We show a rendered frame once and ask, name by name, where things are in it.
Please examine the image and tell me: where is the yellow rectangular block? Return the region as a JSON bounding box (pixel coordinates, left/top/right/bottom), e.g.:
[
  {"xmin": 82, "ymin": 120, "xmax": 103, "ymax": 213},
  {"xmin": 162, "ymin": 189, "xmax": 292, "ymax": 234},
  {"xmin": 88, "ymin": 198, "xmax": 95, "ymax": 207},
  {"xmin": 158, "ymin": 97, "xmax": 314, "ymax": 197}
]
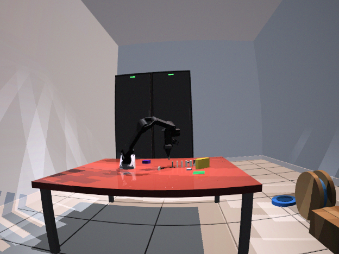
[{"xmin": 195, "ymin": 158, "xmax": 210, "ymax": 169}]

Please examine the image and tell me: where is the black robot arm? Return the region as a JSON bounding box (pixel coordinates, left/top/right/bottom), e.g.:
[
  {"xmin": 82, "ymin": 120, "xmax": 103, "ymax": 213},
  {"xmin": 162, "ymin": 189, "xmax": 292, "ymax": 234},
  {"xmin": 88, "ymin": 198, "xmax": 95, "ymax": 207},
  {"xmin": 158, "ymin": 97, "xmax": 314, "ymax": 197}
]
[{"xmin": 120, "ymin": 116, "xmax": 180, "ymax": 164}]

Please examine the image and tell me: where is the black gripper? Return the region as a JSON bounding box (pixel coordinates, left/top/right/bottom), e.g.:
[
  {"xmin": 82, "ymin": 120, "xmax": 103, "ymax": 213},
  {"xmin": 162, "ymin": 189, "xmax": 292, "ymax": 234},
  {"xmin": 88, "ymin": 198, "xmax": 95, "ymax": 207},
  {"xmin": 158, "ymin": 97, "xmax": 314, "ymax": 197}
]
[{"xmin": 164, "ymin": 137, "xmax": 173, "ymax": 157}]

